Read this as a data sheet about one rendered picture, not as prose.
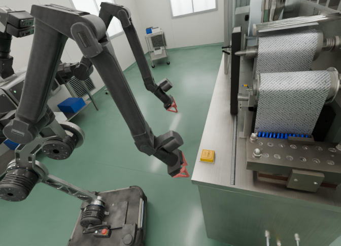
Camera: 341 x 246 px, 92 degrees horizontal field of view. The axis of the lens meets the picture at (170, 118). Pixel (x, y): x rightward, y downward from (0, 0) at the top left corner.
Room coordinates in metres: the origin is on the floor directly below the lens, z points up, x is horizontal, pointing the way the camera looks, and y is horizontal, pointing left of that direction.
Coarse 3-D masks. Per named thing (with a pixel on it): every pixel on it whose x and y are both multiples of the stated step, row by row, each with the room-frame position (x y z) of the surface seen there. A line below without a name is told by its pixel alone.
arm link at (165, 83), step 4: (164, 80) 0.94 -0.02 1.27; (168, 80) 0.97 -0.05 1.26; (156, 84) 0.98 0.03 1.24; (160, 84) 0.94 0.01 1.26; (164, 84) 0.93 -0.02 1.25; (168, 84) 0.92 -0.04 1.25; (172, 84) 0.96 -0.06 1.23; (148, 88) 0.92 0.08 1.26; (152, 88) 0.92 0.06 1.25; (156, 88) 0.93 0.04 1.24; (164, 88) 0.92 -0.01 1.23; (168, 88) 0.92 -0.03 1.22; (152, 92) 0.92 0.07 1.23
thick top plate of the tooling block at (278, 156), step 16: (256, 144) 0.51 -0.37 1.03; (272, 144) 0.48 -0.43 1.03; (288, 144) 0.46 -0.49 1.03; (304, 144) 0.44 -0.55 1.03; (320, 144) 0.42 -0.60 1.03; (336, 144) 0.40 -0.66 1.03; (256, 160) 0.42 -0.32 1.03; (272, 160) 0.40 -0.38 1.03; (288, 160) 0.39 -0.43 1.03; (304, 160) 0.37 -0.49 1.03; (320, 160) 0.35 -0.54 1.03; (336, 160) 0.34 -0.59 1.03; (336, 176) 0.29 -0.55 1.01
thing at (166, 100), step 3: (165, 93) 0.95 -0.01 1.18; (162, 96) 0.93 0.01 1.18; (165, 96) 0.93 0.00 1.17; (168, 96) 0.95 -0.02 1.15; (162, 99) 0.93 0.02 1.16; (165, 99) 0.92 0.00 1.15; (168, 99) 0.93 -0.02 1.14; (171, 99) 0.93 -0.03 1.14; (165, 102) 0.92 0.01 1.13; (168, 102) 0.91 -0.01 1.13; (171, 102) 0.90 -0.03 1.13; (165, 105) 0.91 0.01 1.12; (165, 108) 0.90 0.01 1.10
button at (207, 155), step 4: (204, 152) 0.62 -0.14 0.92; (208, 152) 0.62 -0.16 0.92; (212, 152) 0.61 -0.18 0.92; (200, 156) 0.60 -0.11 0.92; (204, 156) 0.60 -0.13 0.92; (208, 156) 0.59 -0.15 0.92; (212, 156) 0.58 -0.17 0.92; (200, 160) 0.59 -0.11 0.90; (204, 160) 0.58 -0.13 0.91; (208, 160) 0.57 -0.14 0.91; (212, 160) 0.56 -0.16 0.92
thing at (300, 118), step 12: (264, 108) 0.58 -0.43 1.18; (276, 108) 0.55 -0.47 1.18; (288, 108) 0.53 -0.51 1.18; (300, 108) 0.51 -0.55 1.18; (312, 108) 0.50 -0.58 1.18; (264, 120) 0.57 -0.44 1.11; (276, 120) 0.55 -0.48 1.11; (288, 120) 0.53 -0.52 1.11; (300, 120) 0.51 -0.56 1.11; (312, 120) 0.49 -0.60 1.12; (276, 132) 0.54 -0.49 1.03; (288, 132) 0.52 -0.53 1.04; (300, 132) 0.50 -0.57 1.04
